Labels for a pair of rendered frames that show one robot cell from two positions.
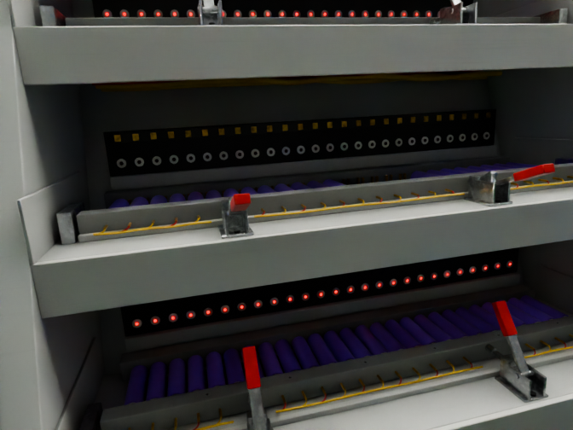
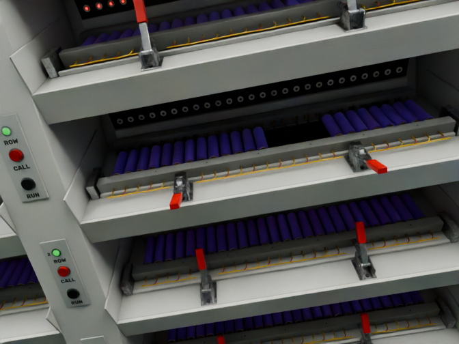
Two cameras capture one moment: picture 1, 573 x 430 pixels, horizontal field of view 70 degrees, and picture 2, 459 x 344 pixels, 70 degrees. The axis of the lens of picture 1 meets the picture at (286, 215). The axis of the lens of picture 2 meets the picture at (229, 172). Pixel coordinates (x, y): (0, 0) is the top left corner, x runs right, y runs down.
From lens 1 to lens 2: 26 cm
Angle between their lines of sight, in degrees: 29
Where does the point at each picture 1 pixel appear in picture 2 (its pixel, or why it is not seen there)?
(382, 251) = (274, 204)
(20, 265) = (74, 224)
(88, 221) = (103, 187)
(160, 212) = (141, 179)
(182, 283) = (156, 226)
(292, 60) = (209, 84)
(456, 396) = (322, 271)
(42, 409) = (101, 281)
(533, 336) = (388, 234)
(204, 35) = (145, 79)
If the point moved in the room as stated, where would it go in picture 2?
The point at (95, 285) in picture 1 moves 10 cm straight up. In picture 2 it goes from (112, 229) to (91, 168)
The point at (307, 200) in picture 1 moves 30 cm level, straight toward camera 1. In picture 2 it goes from (231, 166) to (130, 306)
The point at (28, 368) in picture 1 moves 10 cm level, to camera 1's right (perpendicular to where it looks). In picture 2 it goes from (90, 267) to (148, 265)
